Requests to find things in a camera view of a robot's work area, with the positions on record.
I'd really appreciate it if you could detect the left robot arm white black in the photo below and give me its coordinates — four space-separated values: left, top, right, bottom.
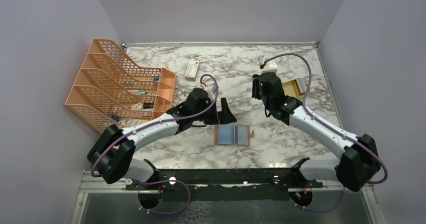
87 86 237 189

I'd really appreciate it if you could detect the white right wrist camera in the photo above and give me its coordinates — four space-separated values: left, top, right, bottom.
259 60 277 74

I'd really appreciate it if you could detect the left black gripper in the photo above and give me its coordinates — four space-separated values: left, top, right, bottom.
192 98 237 125

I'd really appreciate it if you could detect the white red small box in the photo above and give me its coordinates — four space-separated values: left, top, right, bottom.
184 61 200 81

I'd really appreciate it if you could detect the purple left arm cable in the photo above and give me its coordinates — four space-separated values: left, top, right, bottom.
89 74 220 178

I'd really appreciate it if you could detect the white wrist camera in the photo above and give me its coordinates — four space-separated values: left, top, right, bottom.
203 83 217 100
259 60 277 74

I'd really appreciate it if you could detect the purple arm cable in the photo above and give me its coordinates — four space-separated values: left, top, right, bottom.
89 74 220 178
261 53 389 213

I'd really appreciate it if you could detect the tan leather card holder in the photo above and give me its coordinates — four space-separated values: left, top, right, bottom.
214 124 254 147

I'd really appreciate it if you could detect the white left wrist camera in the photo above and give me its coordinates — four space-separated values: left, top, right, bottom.
203 83 217 100

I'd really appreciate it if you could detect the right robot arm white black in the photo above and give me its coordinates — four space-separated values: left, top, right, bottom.
252 72 381 191

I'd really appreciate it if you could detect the orange plastic file rack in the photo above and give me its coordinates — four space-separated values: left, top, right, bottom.
65 39 176 133

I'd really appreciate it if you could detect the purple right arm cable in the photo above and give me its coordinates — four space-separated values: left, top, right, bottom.
261 53 389 213

